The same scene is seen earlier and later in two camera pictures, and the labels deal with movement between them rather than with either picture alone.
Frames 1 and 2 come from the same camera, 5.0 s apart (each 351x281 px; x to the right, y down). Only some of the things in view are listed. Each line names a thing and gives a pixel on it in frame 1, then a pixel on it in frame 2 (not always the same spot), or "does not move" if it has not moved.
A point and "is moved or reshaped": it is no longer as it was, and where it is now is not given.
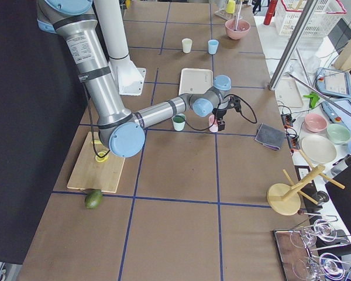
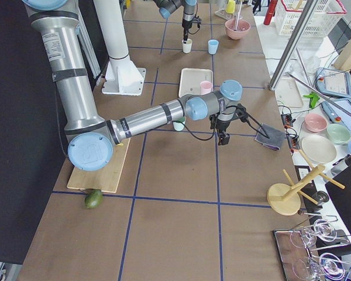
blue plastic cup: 213,46 does not move
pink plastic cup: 214,127 is moved or reshaped
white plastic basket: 324,16 does not move
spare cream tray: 288,93 does not move
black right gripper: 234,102 to 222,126
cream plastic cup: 186,45 does not move
